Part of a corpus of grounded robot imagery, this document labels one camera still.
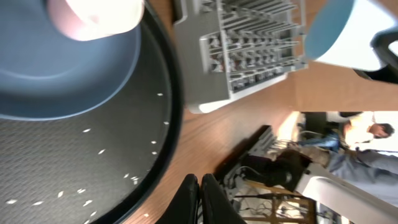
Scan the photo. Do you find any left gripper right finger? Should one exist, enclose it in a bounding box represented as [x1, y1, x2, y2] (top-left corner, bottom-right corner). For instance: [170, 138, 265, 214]
[201, 174, 246, 224]

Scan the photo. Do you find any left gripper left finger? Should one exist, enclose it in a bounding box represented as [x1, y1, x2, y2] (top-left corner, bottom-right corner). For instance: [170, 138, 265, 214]
[155, 174, 199, 224]

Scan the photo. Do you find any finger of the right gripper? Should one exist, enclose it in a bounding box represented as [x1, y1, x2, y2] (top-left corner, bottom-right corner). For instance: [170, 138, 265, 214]
[354, 27, 397, 83]

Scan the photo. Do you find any light blue cup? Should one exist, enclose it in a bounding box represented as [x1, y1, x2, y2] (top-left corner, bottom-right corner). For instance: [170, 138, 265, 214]
[303, 0, 398, 72]

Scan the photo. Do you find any grey dishwasher rack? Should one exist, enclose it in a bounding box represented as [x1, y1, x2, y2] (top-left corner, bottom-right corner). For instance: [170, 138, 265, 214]
[174, 0, 308, 114]

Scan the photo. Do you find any round black serving tray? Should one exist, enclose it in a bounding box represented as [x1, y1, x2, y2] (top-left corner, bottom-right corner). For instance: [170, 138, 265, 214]
[1, 4, 182, 223]

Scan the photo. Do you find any seated person in background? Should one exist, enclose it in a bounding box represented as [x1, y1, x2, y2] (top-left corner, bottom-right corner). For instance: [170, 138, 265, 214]
[295, 110, 398, 206]

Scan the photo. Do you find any dark blue plate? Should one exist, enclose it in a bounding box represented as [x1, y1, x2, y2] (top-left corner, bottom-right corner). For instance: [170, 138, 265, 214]
[1, 1, 141, 121]

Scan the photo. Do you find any pink cup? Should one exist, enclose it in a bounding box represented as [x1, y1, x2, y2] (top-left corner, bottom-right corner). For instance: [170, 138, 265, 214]
[46, 0, 145, 41]

